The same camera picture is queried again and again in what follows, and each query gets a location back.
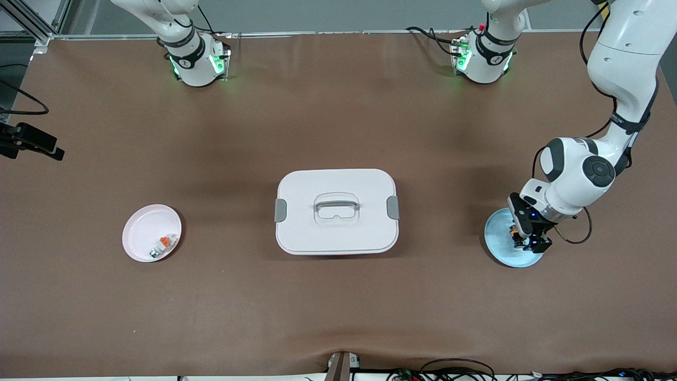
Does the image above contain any light blue round plate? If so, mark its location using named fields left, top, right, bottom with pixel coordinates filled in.
left=484, top=207, right=547, bottom=269

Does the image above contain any pink round plate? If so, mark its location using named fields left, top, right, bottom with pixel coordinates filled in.
left=122, top=204, right=182, bottom=264

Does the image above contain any white lidded storage box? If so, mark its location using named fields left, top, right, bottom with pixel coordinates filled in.
left=274, top=168, right=401, bottom=257

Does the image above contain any brown table mat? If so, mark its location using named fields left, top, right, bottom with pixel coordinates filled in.
left=0, top=31, right=677, bottom=377

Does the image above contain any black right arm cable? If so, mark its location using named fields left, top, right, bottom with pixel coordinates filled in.
left=0, top=79, right=50, bottom=116

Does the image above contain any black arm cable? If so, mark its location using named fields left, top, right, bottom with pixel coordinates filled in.
left=530, top=0, right=659, bottom=245
left=0, top=79, right=50, bottom=116

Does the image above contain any aluminium frame post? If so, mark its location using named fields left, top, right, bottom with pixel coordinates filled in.
left=0, top=0, right=72, bottom=56

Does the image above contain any black cable loop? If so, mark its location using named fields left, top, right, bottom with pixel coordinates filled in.
left=420, top=358, right=496, bottom=381

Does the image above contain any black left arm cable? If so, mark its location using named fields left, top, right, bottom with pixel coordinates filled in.
left=530, top=0, right=659, bottom=245

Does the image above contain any grey box handle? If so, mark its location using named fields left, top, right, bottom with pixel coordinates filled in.
left=314, top=199, right=361, bottom=213

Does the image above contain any black right base cable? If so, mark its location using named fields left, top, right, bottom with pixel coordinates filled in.
left=197, top=4, right=233, bottom=39

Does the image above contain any black base cable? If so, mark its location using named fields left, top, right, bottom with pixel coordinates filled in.
left=405, top=25, right=469, bottom=58
left=197, top=4, right=233, bottom=39

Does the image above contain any black left base cable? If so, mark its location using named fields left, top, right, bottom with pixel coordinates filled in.
left=405, top=25, right=469, bottom=58

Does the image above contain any aluminium frame rail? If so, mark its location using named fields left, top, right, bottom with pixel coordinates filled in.
left=326, top=350, right=362, bottom=381

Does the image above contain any aluminium table edge rail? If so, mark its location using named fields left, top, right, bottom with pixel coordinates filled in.
left=50, top=30, right=598, bottom=40

